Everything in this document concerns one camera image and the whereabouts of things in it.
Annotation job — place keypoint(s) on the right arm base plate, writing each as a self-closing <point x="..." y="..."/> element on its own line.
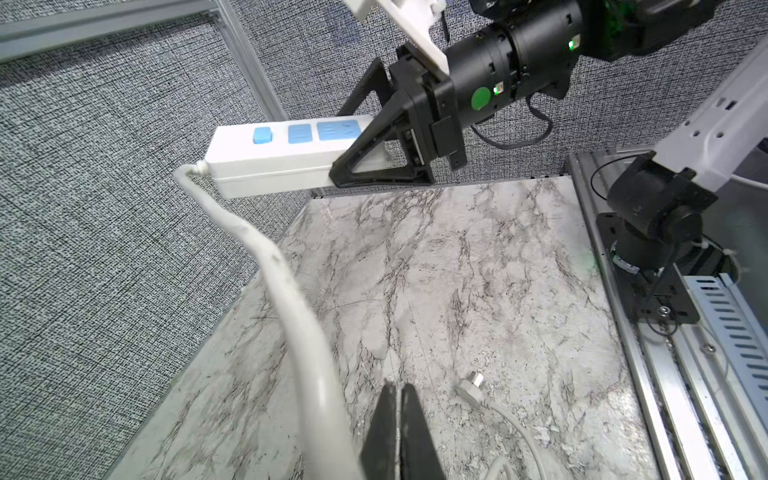
<point x="649" y="275"/>

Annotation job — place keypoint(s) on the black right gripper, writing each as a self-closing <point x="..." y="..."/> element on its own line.
<point x="422" y="114"/>

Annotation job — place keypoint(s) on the white blue power strip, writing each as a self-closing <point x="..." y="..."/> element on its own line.
<point x="274" y="157"/>

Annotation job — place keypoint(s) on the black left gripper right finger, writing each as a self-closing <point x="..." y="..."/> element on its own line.
<point x="418" y="456"/>

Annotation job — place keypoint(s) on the grey slotted cable duct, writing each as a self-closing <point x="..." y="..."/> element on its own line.
<point x="738" y="331"/>

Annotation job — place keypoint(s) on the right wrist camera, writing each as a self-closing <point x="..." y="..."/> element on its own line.
<point x="414" y="18"/>

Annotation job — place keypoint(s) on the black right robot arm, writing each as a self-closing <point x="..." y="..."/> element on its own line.
<point x="532" y="47"/>

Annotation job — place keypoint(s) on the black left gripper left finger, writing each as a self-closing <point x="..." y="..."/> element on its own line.
<point x="378" y="455"/>

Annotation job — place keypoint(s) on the aluminium rail frame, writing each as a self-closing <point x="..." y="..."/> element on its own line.
<point x="700" y="421"/>

